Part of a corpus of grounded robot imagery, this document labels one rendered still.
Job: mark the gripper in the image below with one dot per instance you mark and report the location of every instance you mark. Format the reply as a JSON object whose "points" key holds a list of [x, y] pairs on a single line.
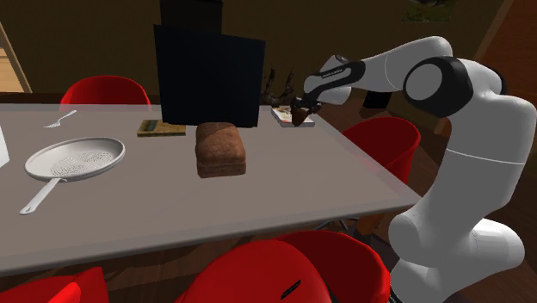
{"points": [[305, 103]]}

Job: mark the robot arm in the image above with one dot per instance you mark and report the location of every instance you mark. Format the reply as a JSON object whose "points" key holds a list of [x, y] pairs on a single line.
{"points": [[482, 138]]}

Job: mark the brown rounded object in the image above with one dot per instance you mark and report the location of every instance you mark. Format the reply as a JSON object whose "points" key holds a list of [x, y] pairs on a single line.
{"points": [[299, 118]]}

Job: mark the white and red book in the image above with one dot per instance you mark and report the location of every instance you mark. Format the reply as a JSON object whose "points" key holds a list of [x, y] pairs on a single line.
{"points": [[282, 116]]}

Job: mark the brown branch decoration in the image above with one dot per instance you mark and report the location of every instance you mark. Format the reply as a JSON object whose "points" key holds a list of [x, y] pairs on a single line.
{"points": [[277, 93]]}

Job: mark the grey dining table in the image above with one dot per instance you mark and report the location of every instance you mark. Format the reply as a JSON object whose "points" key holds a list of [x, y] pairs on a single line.
{"points": [[293, 176]]}

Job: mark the red chair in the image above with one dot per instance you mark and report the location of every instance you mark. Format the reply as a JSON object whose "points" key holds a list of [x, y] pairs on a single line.
{"points": [[105, 90], [251, 272], [46, 289], [356, 268], [388, 140]]}

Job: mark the brown bread loaf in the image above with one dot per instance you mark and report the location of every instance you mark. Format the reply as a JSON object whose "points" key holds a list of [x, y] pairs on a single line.
{"points": [[220, 149]]}

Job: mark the large black box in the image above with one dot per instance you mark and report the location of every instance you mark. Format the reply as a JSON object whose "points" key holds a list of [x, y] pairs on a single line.
{"points": [[209, 75]]}

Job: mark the green book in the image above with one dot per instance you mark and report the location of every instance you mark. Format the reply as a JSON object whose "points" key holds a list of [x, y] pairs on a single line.
{"points": [[156, 128]]}

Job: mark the white strainer pan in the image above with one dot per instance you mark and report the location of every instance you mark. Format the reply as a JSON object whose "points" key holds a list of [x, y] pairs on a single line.
{"points": [[75, 158]]}

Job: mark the silver fork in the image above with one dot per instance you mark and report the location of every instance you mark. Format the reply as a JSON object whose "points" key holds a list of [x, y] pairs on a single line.
{"points": [[58, 120]]}

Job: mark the white flat object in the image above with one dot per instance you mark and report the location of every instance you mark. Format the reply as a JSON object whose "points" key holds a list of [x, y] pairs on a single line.
{"points": [[3, 147]]}

